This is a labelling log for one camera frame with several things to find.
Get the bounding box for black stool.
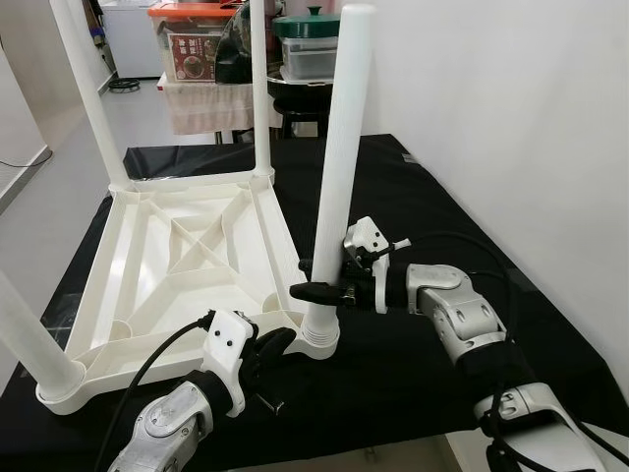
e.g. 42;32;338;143
270;96;331;139

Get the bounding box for black tablecloth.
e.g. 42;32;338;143
0;134;629;471

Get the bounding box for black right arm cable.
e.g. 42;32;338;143
388;231;629;469

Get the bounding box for orange lid storage box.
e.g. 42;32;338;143
147;3;237;85

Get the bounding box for beige striped cloth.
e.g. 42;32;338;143
162;81;286;137

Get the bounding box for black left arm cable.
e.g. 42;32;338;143
93;313;215;472

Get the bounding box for white chest freezer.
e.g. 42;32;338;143
103;0;163;78

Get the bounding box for green lid clear container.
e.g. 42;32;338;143
273;8;341;82

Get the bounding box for white plastic table leg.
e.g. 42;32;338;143
0;270;87;396
298;4;378;345
49;0;134;190
248;0;275;184

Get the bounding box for black bag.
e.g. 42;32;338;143
216;10;258;86

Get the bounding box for black wall cable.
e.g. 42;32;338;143
0;147;50;170

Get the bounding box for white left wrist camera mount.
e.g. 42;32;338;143
201;310;259;414

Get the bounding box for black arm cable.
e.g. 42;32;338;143
388;231;629;469
93;313;215;472

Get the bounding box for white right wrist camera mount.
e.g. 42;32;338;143
344;216;412;314

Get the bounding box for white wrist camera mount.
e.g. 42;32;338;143
201;310;259;414
344;216;412;314

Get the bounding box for white plastic children table top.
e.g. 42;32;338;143
37;177;341;416

